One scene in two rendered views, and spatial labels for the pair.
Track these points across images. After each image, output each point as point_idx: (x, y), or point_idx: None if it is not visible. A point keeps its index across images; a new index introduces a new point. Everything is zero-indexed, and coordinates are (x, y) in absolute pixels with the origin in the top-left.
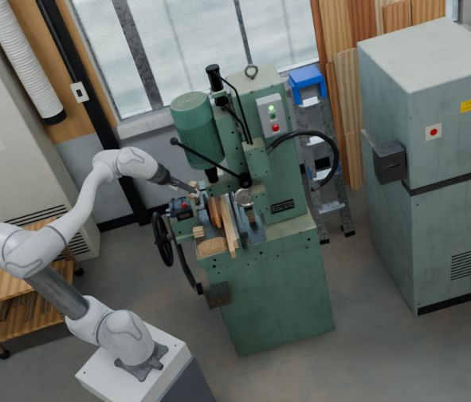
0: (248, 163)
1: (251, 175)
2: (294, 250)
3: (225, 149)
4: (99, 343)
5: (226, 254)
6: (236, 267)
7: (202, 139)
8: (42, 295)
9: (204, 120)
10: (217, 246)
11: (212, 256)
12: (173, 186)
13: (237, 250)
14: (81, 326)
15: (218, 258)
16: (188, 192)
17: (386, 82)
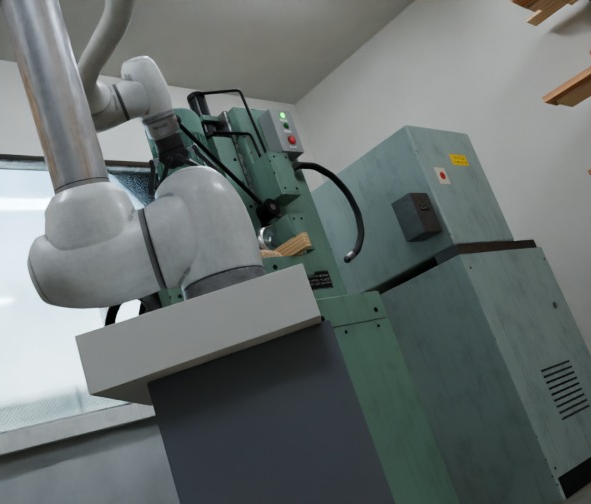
0: (273, 169)
1: (280, 188)
2: (364, 328)
3: (228, 179)
4: (149, 230)
5: (289, 260)
6: None
7: (202, 152)
8: (48, 74)
9: (201, 130)
10: (270, 250)
11: (270, 258)
12: (186, 161)
13: (303, 258)
14: (108, 190)
15: (279, 267)
16: None
17: (367, 166)
